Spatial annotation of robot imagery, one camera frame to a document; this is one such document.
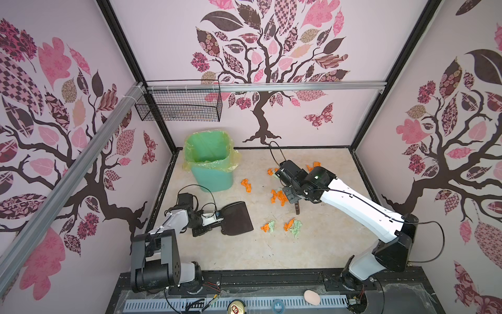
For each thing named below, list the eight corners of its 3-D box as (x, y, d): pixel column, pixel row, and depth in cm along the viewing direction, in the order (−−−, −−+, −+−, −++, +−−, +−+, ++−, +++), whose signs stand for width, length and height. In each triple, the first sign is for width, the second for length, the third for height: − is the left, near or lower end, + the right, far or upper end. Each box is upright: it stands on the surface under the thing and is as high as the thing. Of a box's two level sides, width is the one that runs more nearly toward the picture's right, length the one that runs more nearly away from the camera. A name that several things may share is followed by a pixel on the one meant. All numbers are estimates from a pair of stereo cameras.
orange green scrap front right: (282, 229, 90) (282, 227, 88) (288, 217, 93) (288, 215, 92) (297, 237, 87) (298, 236, 85) (303, 224, 91) (304, 222, 89)
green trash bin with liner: (191, 197, 101) (175, 166, 80) (200, 163, 116) (188, 129, 96) (239, 197, 101) (235, 166, 80) (241, 163, 116) (238, 129, 96)
